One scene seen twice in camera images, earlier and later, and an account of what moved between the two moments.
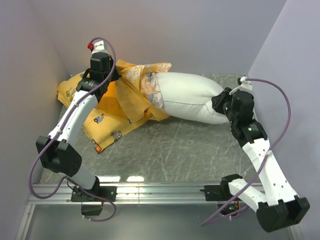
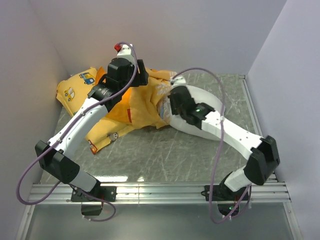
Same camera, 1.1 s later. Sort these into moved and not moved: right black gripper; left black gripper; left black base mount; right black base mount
Moved: left black gripper; right black gripper
Not moved: left black base mount; right black base mount
